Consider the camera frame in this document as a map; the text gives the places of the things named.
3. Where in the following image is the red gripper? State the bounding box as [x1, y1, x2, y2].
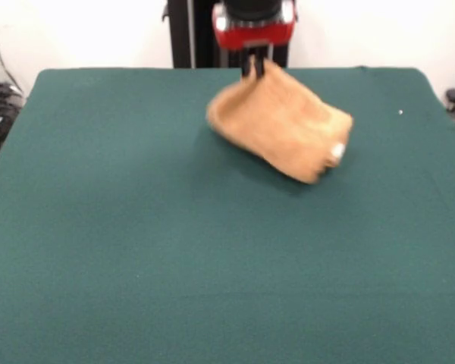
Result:
[212, 2, 299, 79]

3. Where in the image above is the tan terry towel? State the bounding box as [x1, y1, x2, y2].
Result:
[206, 59, 354, 186]

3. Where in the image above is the dark green table cloth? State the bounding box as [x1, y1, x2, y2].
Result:
[0, 66, 455, 364]

